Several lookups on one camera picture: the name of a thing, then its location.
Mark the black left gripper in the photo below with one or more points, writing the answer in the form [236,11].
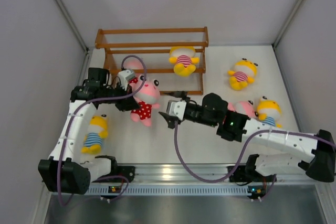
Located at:
[127,104]

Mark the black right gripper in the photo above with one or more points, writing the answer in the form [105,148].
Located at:
[182,95]

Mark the pink plush toy polka dress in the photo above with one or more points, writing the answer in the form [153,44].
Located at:
[147,98]

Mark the pink plush toy red dress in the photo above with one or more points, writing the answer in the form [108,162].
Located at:
[244,107]

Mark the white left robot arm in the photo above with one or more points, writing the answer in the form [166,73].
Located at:
[62,171]

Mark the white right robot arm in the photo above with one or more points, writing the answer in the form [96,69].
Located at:
[311,154]

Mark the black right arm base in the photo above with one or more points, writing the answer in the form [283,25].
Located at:
[240,177]

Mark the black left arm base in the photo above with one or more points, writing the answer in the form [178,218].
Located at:
[126,171]

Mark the pink plush toy on shelf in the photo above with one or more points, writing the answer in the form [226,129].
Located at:
[133,64]

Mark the yellow plush toy on shelf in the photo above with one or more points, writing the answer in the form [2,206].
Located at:
[184,60]

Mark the brown wooden two-tier shelf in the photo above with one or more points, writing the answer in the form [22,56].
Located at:
[157,48]

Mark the yellow plush blue stripes left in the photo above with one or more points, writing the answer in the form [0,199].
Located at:
[97,132]

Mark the yellow plush toy pink stripes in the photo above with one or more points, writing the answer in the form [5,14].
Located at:
[243,74]

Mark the yellow plush toy blue stripes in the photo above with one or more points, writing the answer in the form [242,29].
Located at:
[269,112]

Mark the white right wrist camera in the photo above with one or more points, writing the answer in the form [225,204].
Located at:
[176,109]

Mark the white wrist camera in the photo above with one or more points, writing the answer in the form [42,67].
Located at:
[176,109]
[125,77]

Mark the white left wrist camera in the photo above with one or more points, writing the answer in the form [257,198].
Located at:
[125,77]

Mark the aluminium mounting rail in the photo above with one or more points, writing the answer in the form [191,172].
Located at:
[177,173]

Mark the grey slotted cable duct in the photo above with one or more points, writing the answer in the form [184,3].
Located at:
[173,190]

